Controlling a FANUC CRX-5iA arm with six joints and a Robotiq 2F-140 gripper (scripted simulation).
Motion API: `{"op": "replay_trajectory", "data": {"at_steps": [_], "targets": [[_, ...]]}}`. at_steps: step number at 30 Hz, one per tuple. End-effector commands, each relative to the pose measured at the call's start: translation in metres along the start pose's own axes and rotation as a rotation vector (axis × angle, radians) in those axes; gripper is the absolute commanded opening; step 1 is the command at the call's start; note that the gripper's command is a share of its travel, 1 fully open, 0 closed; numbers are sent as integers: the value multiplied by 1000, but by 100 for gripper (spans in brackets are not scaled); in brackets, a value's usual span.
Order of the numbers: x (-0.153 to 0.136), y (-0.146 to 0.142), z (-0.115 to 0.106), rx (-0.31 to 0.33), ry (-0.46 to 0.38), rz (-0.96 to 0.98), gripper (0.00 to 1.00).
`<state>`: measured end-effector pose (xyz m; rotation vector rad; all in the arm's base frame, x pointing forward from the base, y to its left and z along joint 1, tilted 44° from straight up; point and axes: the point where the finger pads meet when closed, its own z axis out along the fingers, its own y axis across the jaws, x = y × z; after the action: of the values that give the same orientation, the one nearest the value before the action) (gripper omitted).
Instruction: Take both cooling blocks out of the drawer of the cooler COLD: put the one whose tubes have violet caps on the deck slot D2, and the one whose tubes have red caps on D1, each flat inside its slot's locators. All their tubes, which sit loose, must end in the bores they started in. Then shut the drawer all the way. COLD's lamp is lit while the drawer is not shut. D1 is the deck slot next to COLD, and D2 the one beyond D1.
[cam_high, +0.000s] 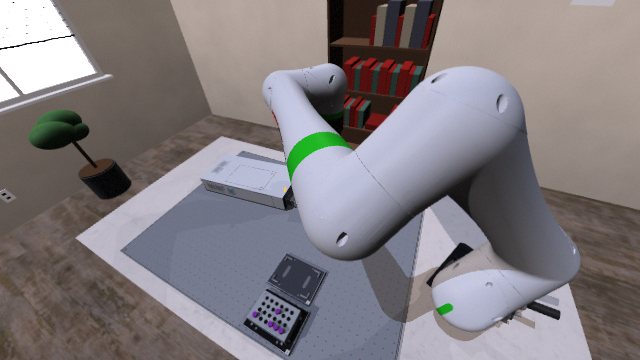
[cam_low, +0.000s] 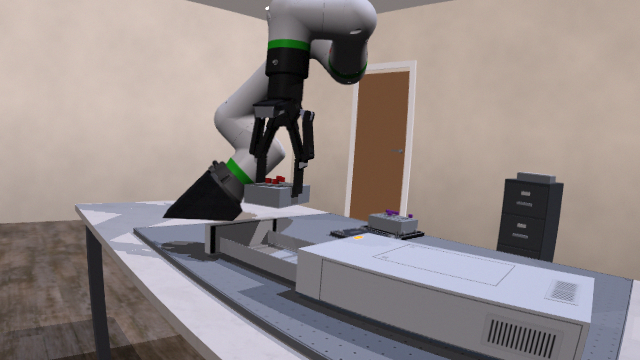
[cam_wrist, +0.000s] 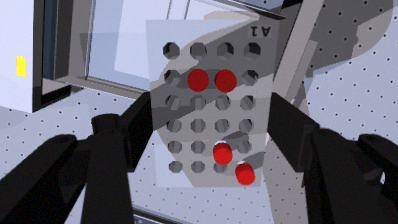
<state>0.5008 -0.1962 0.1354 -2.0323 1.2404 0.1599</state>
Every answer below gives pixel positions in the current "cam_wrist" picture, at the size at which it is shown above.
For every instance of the grey flat base plate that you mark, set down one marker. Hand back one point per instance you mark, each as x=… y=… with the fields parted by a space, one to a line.
x=350 y=86

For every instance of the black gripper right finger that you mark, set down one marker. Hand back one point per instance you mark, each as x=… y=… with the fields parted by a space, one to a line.
x=336 y=190

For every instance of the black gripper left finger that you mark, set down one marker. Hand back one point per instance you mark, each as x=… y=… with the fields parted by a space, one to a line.
x=44 y=187

